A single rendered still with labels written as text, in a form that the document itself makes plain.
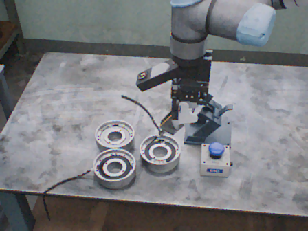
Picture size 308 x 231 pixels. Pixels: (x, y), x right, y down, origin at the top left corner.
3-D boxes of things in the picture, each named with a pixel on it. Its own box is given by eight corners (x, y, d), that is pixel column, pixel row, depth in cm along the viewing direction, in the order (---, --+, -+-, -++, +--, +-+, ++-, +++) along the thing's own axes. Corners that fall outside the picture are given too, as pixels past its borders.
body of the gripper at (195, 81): (206, 108, 89) (211, 64, 81) (168, 105, 90) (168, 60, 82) (208, 87, 95) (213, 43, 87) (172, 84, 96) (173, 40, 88)
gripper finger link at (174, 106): (177, 124, 92) (179, 91, 87) (170, 123, 92) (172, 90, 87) (179, 112, 96) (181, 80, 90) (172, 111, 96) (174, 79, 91)
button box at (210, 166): (199, 176, 102) (201, 163, 99) (200, 155, 108) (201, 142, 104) (232, 179, 102) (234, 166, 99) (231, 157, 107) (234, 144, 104)
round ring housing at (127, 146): (98, 130, 115) (97, 119, 112) (135, 130, 115) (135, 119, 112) (94, 158, 107) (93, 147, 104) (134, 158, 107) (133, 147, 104)
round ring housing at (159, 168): (179, 176, 102) (179, 166, 100) (137, 172, 103) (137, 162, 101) (181, 146, 110) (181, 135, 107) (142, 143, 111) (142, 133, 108)
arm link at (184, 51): (168, 42, 79) (172, 21, 85) (168, 61, 83) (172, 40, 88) (206, 45, 79) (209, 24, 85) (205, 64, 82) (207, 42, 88)
